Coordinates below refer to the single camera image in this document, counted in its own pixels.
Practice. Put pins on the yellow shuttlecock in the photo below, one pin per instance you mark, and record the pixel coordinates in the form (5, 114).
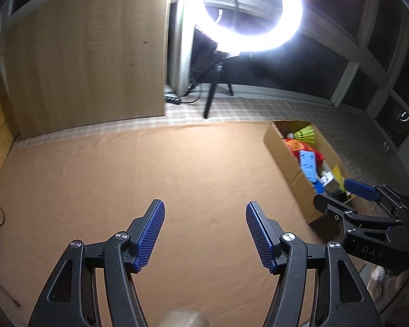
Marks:
(306, 135)

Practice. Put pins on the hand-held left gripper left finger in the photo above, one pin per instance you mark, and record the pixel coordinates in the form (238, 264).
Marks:
(151, 235)

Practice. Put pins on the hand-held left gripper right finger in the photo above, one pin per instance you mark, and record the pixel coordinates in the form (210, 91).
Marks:
(259, 236)

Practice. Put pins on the checkered cloth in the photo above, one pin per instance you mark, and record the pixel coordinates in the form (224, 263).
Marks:
(252, 109)

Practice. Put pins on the red cloth bag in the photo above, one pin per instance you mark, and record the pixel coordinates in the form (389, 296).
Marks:
(294, 146)

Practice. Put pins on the light wooden board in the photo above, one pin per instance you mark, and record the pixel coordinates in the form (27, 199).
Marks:
(88, 58)

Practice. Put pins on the black tripod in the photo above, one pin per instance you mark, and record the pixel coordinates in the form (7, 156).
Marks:
(213, 88)

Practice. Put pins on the cardboard box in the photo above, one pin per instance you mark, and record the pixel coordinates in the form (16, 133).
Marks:
(293, 177)

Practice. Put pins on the black power strip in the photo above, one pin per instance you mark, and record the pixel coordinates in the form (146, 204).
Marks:
(172, 100)

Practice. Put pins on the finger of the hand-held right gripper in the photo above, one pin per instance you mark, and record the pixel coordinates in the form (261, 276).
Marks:
(361, 189)
(330, 204)

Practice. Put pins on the white framed panel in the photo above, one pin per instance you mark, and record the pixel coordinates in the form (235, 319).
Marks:
(182, 58)

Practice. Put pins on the blue plastic holder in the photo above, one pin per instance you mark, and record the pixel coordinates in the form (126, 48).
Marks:
(308, 165)

